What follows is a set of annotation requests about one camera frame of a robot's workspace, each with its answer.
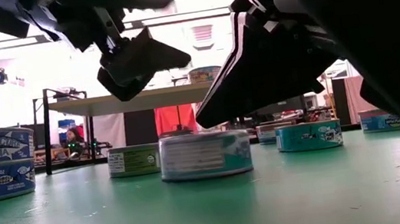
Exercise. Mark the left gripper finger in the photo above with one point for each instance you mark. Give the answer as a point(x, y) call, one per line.
point(149, 53)
point(126, 85)

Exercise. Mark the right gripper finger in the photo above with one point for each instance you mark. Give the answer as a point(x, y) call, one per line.
point(264, 72)

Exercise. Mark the silver can teal yellow label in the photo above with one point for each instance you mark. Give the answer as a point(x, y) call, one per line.
point(204, 74)

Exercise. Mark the silver can green label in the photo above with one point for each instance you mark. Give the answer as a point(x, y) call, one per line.
point(133, 161)

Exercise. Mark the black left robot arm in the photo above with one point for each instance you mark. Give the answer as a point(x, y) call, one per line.
point(6, 19)

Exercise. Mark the wooden shelf black legs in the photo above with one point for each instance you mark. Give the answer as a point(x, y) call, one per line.
point(152, 99)

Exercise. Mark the gold-lid seafood can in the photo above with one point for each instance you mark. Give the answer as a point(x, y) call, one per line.
point(377, 121)
point(265, 134)

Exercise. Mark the black cloth panel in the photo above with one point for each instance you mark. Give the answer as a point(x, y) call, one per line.
point(140, 125)

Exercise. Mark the white cloth panel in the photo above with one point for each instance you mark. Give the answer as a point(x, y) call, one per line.
point(109, 129)

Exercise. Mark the red cloth panel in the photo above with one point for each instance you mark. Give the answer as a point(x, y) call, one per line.
point(170, 118)

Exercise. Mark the white ceiling air vent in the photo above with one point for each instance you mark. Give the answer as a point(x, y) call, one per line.
point(202, 34)

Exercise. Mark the person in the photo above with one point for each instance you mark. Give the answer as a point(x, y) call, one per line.
point(73, 138)

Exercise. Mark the pink curtain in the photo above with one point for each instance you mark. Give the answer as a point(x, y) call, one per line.
point(356, 93)

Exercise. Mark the green table mat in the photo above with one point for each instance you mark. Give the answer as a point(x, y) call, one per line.
point(121, 223)

